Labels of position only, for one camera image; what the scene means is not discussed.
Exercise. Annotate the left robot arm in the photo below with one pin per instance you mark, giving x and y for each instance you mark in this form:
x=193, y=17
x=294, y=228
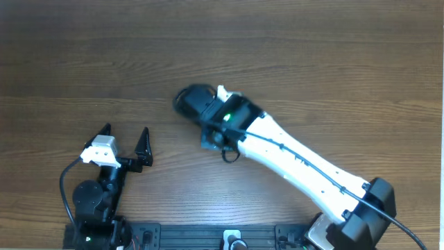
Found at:
x=95, y=201

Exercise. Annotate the mounting rail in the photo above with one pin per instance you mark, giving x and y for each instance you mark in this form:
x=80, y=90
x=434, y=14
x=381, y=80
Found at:
x=194, y=237

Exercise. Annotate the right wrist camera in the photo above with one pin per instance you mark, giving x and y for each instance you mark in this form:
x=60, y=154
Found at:
x=223, y=93

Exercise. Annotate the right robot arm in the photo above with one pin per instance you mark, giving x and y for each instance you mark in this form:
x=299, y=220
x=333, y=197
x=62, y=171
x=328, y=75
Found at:
x=295, y=159

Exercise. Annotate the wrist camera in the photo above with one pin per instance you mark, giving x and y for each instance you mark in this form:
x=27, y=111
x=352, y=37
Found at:
x=100, y=151
x=223, y=93

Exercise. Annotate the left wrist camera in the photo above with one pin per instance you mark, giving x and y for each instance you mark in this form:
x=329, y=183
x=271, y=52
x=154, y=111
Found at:
x=100, y=151

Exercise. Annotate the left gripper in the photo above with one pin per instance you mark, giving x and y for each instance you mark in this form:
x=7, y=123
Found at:
x=133, y=165

